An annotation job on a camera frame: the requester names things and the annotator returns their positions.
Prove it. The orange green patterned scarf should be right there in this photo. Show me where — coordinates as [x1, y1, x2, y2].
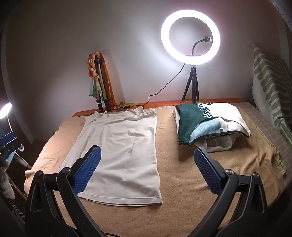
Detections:
[86, 52, 137, 112]

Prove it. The black gooseneck phone holder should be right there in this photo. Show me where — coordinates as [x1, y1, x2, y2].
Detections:
[191, 36, 213, 55]

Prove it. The folded silver tripod stand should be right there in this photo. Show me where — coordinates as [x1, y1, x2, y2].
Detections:
[92, 53, 110, 112]

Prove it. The orange patterned bed sheet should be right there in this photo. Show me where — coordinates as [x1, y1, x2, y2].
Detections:
[72, 98, 245, 117]

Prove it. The tan blanket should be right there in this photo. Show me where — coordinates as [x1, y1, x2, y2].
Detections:
[25, 106, 285, 237]

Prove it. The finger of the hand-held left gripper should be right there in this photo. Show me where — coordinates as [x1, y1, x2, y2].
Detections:
[0, 132, 24, 169]

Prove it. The small round lamp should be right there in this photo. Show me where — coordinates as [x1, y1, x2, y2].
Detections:
[0, 102, 13, 133]

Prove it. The beige checked blanket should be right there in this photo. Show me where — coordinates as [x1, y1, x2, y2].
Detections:
[235, 101, 292, 169]

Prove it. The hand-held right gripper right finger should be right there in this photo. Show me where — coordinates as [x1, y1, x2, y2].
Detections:
[193, 147, 268, 237]

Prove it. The person's left forearm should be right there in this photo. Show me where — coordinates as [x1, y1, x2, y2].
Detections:
[0, 169, 15, 200]

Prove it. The green white striped pillow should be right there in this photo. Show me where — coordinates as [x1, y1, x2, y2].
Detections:
[251, 44, 292, 148]

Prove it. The yellow striped sheet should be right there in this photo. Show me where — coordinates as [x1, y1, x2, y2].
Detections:
[272, 148, 288, 176]

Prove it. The small black tripod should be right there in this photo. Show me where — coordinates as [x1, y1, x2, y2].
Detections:
[181, 64, 200, 104]

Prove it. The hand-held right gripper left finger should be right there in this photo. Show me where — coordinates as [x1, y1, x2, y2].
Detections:
[25, 145, 107, 237]

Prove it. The white tank top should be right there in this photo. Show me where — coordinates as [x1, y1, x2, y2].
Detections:
[60, 106, 163, 207]

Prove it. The ring light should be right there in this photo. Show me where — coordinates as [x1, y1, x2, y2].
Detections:
[161, 9, 221, 63]

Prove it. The black power cable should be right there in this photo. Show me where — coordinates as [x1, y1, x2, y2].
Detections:
[112, 63, 186, 112]

